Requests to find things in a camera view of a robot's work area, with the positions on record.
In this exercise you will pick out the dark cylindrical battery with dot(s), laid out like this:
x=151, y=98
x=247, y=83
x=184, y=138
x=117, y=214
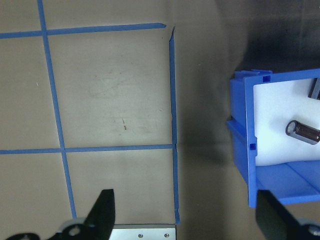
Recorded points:
x=305, y=132

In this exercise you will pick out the blue bin with cylindrical batteries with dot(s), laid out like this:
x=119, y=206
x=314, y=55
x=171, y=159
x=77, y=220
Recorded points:
x=240, y=155

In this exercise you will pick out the white foam pad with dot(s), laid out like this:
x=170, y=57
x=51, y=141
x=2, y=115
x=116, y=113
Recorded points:
x=270, y=112

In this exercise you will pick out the grey black rectangular component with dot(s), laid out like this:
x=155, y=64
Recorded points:
x=315, y=88

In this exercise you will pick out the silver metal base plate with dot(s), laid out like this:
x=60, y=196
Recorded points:
x=145, y=232

